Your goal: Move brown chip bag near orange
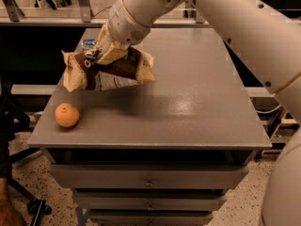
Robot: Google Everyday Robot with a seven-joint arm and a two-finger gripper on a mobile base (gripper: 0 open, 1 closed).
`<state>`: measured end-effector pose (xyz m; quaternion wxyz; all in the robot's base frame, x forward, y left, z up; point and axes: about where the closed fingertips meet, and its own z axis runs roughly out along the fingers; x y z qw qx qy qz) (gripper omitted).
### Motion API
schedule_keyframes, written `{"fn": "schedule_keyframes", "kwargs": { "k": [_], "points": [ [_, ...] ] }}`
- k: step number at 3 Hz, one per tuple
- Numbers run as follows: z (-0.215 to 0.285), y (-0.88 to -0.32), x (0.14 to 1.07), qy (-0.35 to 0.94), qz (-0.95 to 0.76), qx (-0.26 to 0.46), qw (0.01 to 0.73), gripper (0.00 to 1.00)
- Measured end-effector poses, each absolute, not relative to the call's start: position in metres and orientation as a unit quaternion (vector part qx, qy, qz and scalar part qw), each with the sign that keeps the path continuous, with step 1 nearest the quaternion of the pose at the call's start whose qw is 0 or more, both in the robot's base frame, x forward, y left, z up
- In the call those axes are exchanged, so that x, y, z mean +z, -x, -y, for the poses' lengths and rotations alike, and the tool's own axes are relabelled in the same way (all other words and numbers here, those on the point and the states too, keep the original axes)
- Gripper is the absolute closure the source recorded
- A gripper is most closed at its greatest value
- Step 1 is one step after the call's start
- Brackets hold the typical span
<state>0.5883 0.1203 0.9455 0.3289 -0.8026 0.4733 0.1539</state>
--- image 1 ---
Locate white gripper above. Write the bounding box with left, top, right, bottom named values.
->
left=95, top=0, right=151, bottom=65

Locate crushed blue silver can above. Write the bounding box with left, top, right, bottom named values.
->
left=82, top=39, right=96, bottom=51

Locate black office chair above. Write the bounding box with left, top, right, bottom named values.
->
left=0, top=82, right=52, bottom=226

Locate grey drawer cabinet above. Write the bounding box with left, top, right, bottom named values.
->
left=29, top=28, right=270, bottom=226

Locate metal railing frame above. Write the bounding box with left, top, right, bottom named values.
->
left=0, top=0, right=214, bottom=29

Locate orange fruit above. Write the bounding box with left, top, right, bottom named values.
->
left=55, top=103, right=80, bottom=128

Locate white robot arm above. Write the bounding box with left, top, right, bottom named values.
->
left=99, top=0, right=301, bottom=226

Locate person's leg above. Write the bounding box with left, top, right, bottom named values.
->
left=0, top=178, right=27, bottom=226

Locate brown chip bag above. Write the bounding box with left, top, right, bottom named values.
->
left=63, top=47, right=155, bottom=92

